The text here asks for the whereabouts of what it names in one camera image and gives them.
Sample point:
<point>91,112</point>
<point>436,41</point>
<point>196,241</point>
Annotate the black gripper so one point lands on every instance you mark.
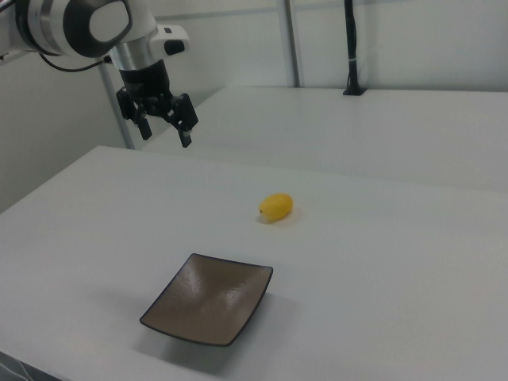
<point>147,85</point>

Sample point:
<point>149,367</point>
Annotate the yellow lemon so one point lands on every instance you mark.
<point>275,207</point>

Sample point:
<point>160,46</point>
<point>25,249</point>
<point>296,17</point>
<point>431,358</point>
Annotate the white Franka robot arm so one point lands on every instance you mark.
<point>59,24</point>

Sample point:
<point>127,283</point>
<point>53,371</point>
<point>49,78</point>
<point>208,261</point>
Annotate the brown square ceramic plate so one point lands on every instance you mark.
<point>206,299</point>

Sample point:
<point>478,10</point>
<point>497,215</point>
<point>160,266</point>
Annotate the grey metal frame post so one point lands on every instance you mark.
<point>119,115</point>
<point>293,43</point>

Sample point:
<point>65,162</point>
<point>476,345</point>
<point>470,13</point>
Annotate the black camera stand pole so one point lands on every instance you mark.
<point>351,39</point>

